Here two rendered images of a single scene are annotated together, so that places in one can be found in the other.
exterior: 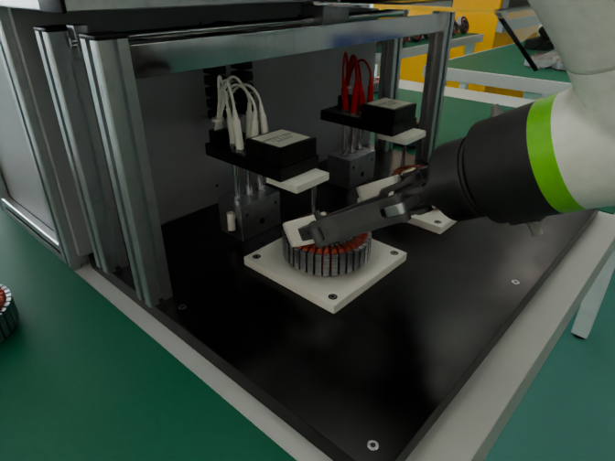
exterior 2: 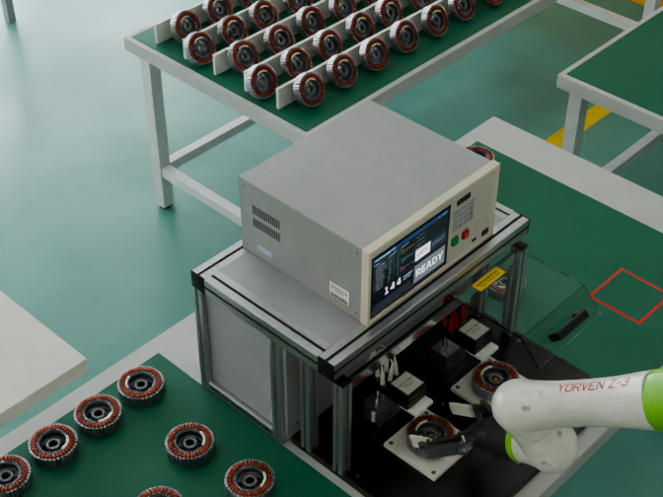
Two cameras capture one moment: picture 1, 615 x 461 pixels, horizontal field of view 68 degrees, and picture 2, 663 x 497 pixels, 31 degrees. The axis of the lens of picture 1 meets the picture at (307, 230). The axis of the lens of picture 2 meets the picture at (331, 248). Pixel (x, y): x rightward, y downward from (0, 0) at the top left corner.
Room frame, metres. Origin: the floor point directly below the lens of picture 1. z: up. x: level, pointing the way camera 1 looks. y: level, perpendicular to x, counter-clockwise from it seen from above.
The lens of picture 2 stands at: (-1.35, 0.17, 2.88)
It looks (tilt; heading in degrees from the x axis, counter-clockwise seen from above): 40 degrees down; 1
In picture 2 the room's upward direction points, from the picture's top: straight up
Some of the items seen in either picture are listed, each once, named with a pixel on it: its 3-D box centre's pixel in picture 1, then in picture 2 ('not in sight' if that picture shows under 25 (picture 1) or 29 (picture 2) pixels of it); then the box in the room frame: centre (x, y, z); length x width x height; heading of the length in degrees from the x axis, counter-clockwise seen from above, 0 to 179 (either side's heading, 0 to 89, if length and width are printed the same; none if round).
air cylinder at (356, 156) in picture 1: (351, 166); (448, 352); (0.78, -0.08, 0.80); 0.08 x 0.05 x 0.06; 138
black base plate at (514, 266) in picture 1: (370, 232); (457, 416); (0.60, -0.09, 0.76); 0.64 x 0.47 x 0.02; 138
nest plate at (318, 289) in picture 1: (326, 258); (429, 444); (0.50, -0.02, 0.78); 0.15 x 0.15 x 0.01; 48
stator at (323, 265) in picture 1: (326, 241); (430, 436); (0.50, -0.02, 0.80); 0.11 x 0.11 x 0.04
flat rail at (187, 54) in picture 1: (330, 36); (436, 317); (0.66, -0.03, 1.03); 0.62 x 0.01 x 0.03; 138
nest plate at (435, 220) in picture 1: (421, 199); (494, 388); (0.68, -0.19, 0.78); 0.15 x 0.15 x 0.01; 48
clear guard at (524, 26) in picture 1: (453, 25); (513, 298); (0.72, -0.21, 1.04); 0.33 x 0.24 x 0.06; 48
